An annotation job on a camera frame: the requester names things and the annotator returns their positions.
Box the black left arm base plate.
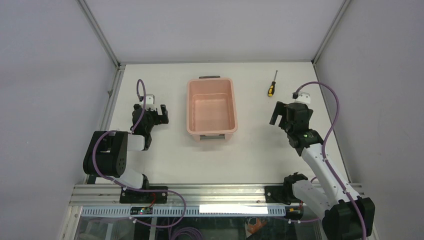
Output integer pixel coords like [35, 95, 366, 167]
[119, 186, 168, 205]

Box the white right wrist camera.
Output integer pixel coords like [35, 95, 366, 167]
[294, 91, 312, 106]

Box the orange object under table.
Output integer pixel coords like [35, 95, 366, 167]
[245, 217, 268, 235]

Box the grey slotted cable duct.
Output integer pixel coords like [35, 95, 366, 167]
[81, 204, 286, 218]

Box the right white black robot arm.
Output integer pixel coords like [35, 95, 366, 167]
[270, 101, 375, 240]

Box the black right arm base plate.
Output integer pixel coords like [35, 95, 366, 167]
[264, 185, 301, 205]

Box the yellow black screwdriver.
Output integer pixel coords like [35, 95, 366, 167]
[267, 70, 278, 97]

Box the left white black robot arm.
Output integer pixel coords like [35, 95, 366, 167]
[82, 104, 169, 203]

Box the aluminium mounting rail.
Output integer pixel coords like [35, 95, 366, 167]
[69, 183, 283, 207]

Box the pink plastic bin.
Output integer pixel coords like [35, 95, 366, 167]
[186, 76, 238, 142]

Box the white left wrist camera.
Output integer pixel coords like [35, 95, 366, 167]
[143, 94, 157, 111]

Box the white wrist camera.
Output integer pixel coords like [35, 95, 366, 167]
[294, 91, 312, 106]
[143, 94, 157, 111]

